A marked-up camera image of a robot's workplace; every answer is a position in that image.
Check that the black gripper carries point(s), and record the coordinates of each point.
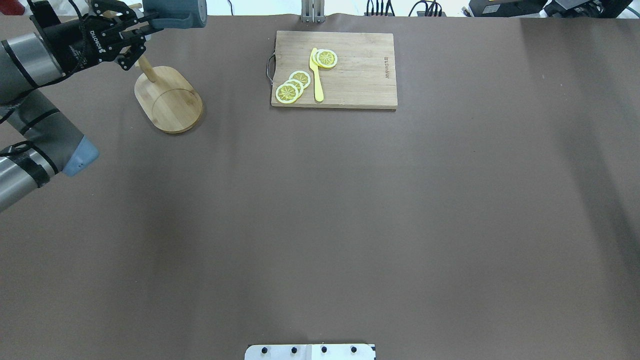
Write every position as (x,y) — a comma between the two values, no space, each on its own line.
(71,44)

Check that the dark blue cup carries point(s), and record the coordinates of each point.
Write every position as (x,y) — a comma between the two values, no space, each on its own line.
(181,14)

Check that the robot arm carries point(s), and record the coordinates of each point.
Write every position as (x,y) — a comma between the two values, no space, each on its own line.
(51,143)

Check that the wooden cup rack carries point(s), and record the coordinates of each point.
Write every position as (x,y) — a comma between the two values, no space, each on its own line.
(166,97)

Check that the lemon slice middle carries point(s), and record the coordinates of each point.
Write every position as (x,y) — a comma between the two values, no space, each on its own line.
(297,84)

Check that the lemon slice under knife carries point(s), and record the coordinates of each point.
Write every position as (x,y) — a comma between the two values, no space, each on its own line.
(313,58)

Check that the lemon slice front left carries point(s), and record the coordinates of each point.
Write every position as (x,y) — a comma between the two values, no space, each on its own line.
(326,58)

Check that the yellow plastic knife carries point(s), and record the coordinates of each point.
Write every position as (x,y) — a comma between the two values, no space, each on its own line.
(317,83)

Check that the wooden cutting board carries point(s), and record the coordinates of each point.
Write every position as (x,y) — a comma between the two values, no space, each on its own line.
(364,77)

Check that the aluminium frame post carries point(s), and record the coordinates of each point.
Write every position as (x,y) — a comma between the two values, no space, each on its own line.
(313,11)

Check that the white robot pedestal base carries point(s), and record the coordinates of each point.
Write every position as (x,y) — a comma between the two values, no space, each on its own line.
(311,351)

